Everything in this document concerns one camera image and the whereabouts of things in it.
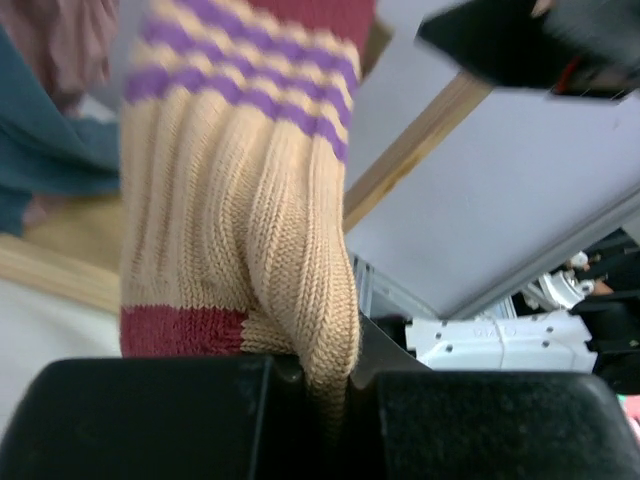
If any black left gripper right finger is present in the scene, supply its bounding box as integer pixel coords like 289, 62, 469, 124
347, 319, 639, 479

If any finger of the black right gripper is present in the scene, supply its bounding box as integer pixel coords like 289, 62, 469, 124
417, 1, 639, 101

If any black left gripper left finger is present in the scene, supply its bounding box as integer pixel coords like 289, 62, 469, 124
1, 356, 305, 479

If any beige purple striped sock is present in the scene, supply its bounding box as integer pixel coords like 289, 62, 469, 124
120, 1, 375, 430

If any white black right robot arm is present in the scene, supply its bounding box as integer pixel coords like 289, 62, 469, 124
343, 1, 639, 479

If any teal blue cloth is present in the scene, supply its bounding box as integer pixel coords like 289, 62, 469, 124
1, 32, 120, 235

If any pink ruffled cloth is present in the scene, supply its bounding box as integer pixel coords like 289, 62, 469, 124
1, 1, 119, 230

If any wooden drying rack frame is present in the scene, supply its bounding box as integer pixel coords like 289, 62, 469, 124
0, 19, 494, 316

